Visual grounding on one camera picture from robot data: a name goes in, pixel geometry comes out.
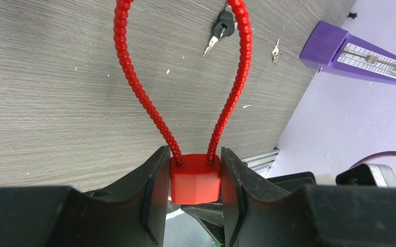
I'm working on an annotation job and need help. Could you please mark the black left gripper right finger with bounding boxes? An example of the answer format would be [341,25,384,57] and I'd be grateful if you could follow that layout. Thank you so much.
[221,148,396,246]

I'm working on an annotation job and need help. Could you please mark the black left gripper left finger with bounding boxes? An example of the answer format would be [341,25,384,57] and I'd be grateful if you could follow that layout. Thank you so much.
[0,146,170,246]

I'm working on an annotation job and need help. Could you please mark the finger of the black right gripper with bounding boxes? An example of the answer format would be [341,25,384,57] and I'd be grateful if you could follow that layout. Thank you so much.
[180,203,225,245]

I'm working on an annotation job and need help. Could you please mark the red cable padlock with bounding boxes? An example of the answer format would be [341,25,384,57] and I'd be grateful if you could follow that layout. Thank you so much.
[113,1,253,205]

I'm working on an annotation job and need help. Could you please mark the small silver keys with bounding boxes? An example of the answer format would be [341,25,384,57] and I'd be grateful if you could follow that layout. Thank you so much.
[272,38,280,64]

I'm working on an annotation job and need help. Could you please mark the black headed keys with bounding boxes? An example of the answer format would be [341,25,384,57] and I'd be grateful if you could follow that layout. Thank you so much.
[203,10,236,57]

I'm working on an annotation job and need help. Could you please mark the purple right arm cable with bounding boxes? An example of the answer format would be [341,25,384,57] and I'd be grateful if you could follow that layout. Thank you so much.
[351,151,396,169]

